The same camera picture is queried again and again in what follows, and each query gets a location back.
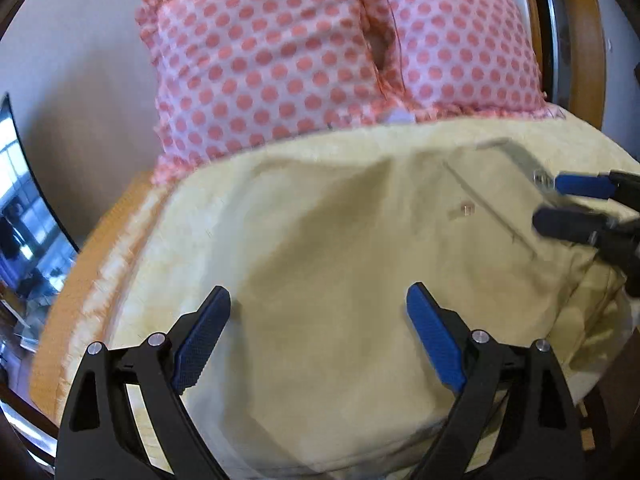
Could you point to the pink polka dot pillow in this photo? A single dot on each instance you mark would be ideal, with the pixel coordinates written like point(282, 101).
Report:
point(448, 58)

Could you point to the yellow patterned bed cover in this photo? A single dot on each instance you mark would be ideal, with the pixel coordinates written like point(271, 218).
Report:
point(150, 259)

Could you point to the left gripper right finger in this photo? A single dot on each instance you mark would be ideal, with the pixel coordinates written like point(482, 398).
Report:
point(539, 436)

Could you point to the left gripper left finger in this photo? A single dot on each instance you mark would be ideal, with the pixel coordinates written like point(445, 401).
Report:
point(99, 438)

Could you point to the flat screen television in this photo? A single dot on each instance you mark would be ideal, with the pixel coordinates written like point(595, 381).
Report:
point(36, 251)

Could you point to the wooden door frame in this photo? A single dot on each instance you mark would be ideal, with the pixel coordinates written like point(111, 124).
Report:
point(568, 40)

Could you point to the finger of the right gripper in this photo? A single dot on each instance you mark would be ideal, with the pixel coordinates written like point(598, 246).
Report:
point(619, 186)
point(616, 242)

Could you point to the beige khaki pants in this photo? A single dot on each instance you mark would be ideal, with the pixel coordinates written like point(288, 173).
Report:
point(375, 269)

